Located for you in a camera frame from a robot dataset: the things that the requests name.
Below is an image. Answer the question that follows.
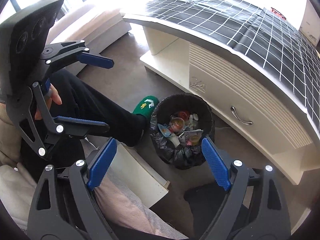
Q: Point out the white purple bread wrapper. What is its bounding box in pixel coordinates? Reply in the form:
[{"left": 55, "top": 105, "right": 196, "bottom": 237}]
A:
[{"left": 178, "top": 129, "right": 203, "bottom": 146}]

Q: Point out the orange jelly cup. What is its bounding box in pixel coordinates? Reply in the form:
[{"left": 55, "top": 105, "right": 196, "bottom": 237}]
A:
[{"left": 169, "top": 117, "right": 185, "bottom": 133}]

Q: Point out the pink pig jelly cup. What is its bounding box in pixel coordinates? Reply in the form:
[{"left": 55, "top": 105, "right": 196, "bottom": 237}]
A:
[{"left": 177, "top": 111, "right": 190, "bottom": 121}]

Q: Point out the light blue snack wrapper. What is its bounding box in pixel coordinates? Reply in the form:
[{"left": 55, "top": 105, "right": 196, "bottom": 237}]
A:
[{"left": 157, "top": 124, "right": 172, "bottom": 138}]

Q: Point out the black trash bin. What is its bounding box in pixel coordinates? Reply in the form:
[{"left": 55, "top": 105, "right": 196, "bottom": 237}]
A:
[{"left": 150, "top": 93, "right": 214, "bottom": 170}]

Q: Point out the person's left hand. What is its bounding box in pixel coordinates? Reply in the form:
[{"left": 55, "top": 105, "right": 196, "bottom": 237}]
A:
[{"left": 35, "top": 84, "right": 62, "bottom": 120}]

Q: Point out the beige sofa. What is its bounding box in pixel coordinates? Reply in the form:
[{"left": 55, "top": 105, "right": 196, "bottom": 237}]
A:
[{"left": 44, "top": 3, "right": 132, "bottom": 75}]

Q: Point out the white tv cabinet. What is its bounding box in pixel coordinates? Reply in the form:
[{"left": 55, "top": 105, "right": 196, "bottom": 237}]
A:
[{"left": 124, "top": 15, "right": 319, "bottom": 185}]

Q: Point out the green slipper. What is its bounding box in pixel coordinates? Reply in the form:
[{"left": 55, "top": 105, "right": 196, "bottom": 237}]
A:
[{"left": 132, "top": 95, "right": 159, "bottom": 119}]

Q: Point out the black white checkered tablecloth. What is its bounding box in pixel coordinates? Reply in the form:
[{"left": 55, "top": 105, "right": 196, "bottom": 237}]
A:
[{"left": 141, "top": 0, "right": 319, "bottom": 128}]

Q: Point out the orange storage bag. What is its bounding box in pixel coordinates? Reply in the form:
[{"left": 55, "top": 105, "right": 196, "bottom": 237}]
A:
[{"left": 271, "top": 7, "right": 286, "bottom": 20}]

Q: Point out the metal drawer handle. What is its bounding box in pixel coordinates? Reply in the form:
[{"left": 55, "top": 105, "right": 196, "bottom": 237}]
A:
[{"left": 230, "top": 106, "right": 254, "bottom": 126}]

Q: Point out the black left camera box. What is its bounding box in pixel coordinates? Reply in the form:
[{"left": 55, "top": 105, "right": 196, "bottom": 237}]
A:
[{"left": 1, "top": 0, "right": 64, "bottom": 100}]

